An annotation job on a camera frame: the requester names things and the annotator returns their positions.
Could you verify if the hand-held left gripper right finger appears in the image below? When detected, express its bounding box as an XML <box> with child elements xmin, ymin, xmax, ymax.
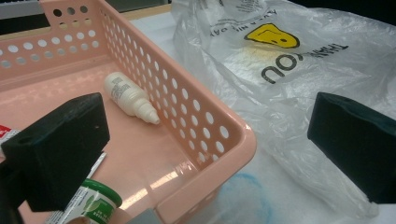
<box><xmin>306</xmin><ymin>91</ymin><xmax>396</xmax><ymax>205</ymax></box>

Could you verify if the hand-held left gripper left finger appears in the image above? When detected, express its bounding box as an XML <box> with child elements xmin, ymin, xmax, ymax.
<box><xmin>0</xmin><ymin>91</ymin><xmax>111</xmax><ymax>213</ymax></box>

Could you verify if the red and white tube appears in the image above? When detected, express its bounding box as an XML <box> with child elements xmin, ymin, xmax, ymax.
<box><xmin>0</xmin><ymin>124</ymin><xmax>107</xmax><ymax>180</ymax></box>

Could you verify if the white bottle with green label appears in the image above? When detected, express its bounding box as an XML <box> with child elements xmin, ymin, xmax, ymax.
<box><xmin>45</xmin><ymin>177</ymin><xmax>123</xmax><ymax>224</ymax></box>

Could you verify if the pink perforated plastic basket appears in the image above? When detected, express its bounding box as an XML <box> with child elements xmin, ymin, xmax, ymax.
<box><xmin>0</xmin><ymin>0</ymin><xmax>258</xmax><ymax>224</ymax></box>

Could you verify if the white dropper bottle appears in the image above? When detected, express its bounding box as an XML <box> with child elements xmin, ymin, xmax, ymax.
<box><xmin>103</xmin><ymin>71</ymin><xmax>162</xmax><ymax>126</ymax></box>

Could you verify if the clear plastic bag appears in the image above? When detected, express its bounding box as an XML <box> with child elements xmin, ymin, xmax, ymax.
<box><xmin>170</xmin><ymin>0</ymin><xmax>396</xmax><ymax>220</ymax></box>

